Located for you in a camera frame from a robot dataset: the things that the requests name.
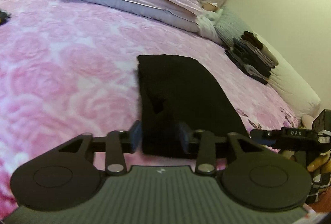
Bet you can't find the pink floral bed blanket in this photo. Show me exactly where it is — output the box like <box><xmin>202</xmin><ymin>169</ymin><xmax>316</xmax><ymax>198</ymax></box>
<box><xmin>1</xmin><ymin>0</ymin><xmax>299</xmax><ymax>217</ymax></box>

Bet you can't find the navy patterned garment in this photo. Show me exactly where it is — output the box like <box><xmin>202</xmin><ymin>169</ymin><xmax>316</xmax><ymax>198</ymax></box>
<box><xmin>0</xmin><ymin>10</ymin><xmax>11</xmax><ymax>25</ymax></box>

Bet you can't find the stack of folded clothes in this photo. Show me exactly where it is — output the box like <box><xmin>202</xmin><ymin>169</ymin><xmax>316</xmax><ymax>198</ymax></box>
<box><xmin>225</xmin><ymin>31</ymin><xmax>279</xmax><ymax>85</ymax></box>

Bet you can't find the black sweater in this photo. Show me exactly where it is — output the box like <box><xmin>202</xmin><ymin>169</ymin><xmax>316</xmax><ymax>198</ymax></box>
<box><xmin>137</xmin><ymin>54</ymin><xmax>248</xmax><ymax>158</ymax></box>

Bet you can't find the grey striped pillow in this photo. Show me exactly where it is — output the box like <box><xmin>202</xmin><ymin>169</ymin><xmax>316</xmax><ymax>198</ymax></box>
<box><xmin>214</xmin><ymin>6</ymin><xmax>253</xmax><ymax>48</ymax></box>

